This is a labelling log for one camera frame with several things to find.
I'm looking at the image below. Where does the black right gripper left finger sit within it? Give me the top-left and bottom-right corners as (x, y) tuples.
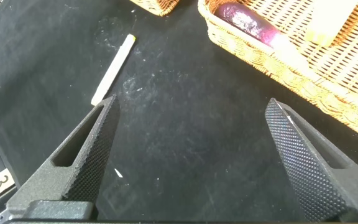
(6, 94), (121, 220)

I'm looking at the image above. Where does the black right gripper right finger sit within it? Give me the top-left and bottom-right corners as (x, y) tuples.
(264, 97), (358, 223)

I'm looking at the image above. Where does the white marker pen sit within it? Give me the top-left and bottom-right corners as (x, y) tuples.
(90, 33), (137, 107)

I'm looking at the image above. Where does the yellow butter block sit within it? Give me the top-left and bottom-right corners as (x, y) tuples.
(304, 0), (358, 48)

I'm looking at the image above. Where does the woven wicker basket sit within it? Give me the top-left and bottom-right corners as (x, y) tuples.
(197, 0), (358, 146)
(128, 0), (181, 17)

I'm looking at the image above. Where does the purple eggplant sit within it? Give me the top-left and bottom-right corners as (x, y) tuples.
(213, 2), (282, 49)

